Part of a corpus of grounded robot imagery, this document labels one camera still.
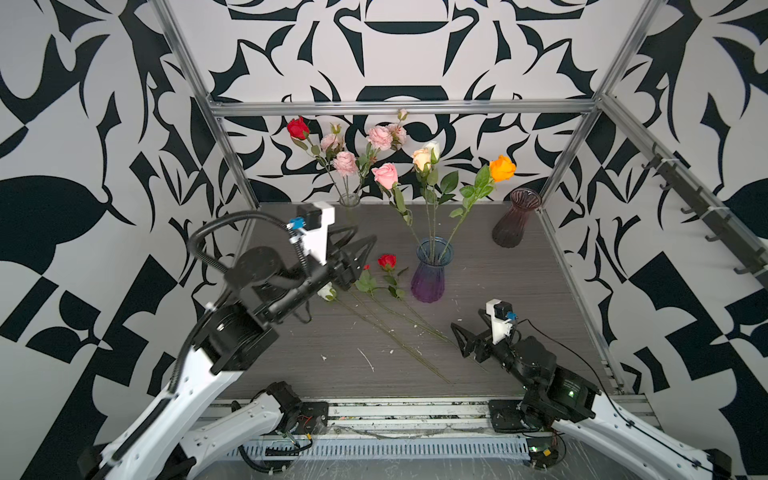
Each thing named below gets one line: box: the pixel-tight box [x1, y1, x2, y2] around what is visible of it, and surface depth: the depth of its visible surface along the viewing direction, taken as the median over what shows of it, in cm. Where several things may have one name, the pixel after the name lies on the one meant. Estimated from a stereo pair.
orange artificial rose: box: [441, 155, 517, 259], surface depth 74 cm
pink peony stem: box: [356, 109, 409, 198], surface depth 88 cm
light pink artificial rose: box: [372, 163, 427, 253], surface depth 71 cm
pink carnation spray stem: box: [320, 123, 358, 202], surface depth 89 cm
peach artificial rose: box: [412, 147, 438, 261], surface depth 75 cm
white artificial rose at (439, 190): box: [425, 141, 459, 259], surface depth 80 cm
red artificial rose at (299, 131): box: [287, 117, 343, 202], surface depth 84 cm
